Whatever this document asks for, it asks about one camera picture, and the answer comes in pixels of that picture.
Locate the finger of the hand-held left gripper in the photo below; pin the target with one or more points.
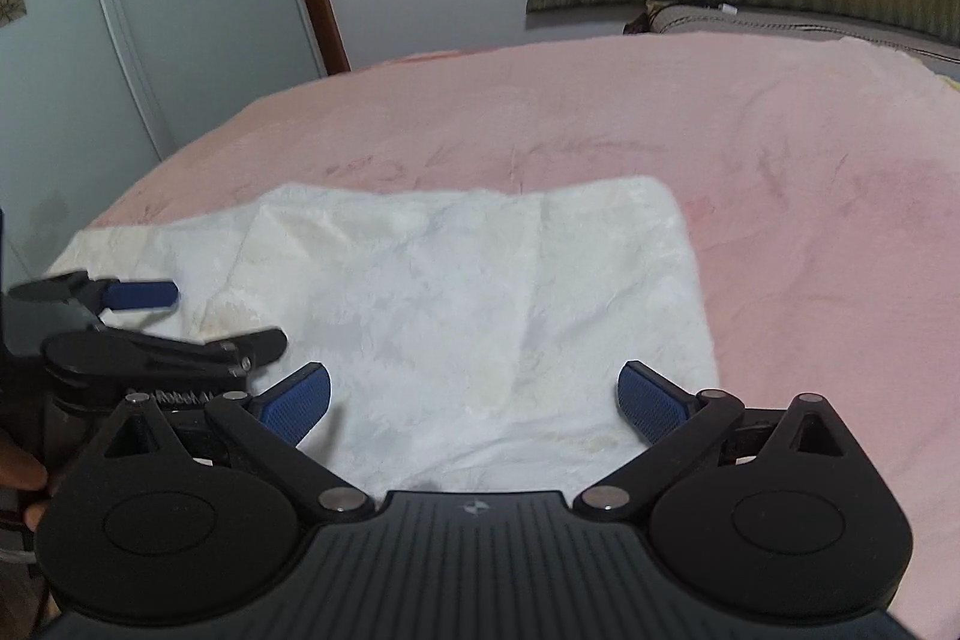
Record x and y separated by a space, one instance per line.
187 355
142 294

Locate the pink blanket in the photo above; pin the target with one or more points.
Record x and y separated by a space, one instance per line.
787 175

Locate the white fleece pants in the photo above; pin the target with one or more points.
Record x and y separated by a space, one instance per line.
450 325

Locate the yellow cloth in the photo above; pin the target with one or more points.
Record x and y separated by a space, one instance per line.
951 84

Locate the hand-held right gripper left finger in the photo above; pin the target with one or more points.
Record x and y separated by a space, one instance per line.
301 401

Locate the person's left hand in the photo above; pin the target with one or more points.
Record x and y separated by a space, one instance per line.
19 469

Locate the grey pillow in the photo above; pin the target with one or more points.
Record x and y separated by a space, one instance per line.
787 21

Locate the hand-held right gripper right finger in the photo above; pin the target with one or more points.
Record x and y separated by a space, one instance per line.
645 401

